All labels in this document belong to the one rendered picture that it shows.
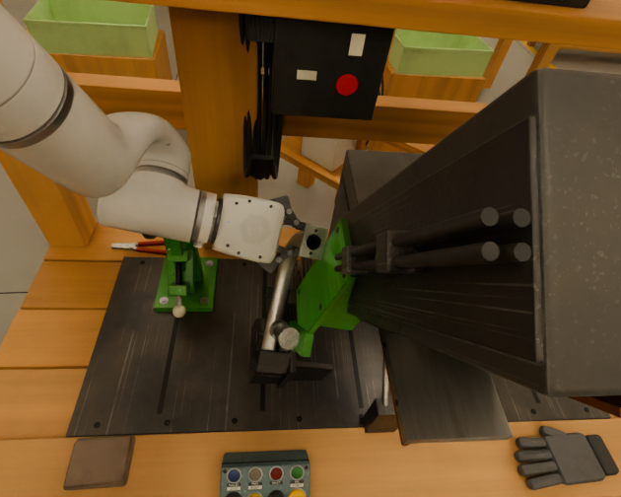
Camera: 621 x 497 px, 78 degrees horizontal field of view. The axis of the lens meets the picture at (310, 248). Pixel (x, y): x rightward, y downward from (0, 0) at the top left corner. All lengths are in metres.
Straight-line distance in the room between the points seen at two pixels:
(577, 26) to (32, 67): 0.66
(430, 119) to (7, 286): 2.07
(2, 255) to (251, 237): 2.04
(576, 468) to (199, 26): 1.04
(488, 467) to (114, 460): 0.68
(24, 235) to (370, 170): 2.14
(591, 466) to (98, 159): 0.97
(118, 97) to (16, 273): 1.62
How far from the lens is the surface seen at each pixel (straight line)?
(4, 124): 0.39
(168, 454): 0.83
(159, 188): 0.60
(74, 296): 1.06
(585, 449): 1.01
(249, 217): 0.61
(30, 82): 0.38
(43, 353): 1.01
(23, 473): 0.90
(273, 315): 0.77
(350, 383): 0.87
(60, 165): 0.44
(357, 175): 0.75
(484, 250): 0.20
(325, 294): 0.61
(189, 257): 0.86
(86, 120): 0.43
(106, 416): 0.88
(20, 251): 2.52
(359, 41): 0.63
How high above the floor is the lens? 1.69
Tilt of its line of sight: 49 degrees down
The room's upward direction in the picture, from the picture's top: 9 degrees clockwise
